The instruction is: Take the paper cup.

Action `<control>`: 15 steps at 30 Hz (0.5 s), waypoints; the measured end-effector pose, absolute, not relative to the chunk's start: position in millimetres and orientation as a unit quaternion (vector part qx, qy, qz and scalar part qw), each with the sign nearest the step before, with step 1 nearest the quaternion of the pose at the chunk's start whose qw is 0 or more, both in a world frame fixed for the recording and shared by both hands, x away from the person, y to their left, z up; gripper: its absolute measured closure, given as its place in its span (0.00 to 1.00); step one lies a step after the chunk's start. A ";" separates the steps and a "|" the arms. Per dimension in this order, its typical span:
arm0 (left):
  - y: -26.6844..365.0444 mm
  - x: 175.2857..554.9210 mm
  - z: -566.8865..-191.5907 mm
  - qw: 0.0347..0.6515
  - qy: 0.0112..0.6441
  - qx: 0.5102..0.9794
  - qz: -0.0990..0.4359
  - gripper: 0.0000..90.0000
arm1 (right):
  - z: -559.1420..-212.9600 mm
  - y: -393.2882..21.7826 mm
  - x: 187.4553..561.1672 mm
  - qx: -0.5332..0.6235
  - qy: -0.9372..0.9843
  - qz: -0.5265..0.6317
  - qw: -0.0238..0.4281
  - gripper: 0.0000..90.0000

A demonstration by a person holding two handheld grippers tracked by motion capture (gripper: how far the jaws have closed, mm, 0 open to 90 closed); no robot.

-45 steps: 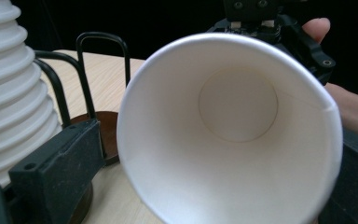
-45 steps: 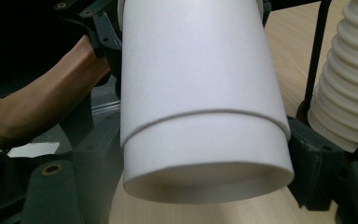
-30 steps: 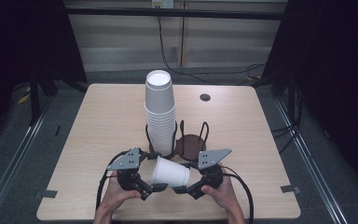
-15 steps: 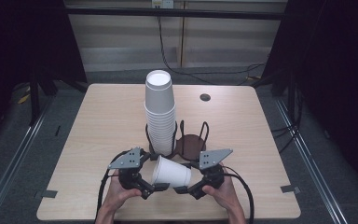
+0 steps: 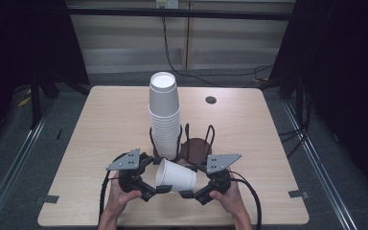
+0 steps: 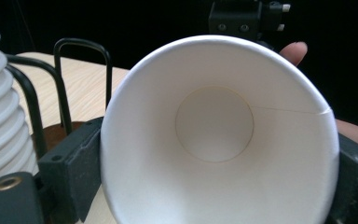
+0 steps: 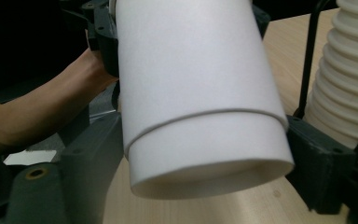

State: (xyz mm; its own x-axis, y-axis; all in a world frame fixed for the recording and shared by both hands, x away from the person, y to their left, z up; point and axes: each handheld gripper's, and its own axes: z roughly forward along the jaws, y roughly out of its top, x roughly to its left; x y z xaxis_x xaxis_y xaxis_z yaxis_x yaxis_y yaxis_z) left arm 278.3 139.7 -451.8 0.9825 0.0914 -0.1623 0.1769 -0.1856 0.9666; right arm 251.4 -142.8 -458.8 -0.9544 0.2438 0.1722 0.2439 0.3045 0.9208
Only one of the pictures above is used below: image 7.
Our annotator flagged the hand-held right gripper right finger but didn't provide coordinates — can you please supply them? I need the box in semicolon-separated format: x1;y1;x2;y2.
284;115;358;224

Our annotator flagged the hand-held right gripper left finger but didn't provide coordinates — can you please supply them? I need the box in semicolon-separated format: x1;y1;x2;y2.
5;111;129;224

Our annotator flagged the black wire cup holder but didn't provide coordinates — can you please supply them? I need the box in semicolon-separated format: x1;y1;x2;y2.
293;0;358;158

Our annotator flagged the single white paper cup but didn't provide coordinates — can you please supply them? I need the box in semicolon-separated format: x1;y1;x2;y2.
126;107;296;201
115;0;290;157

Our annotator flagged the stack of white paper cups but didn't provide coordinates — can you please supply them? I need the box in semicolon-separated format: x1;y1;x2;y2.
303;0;358;165

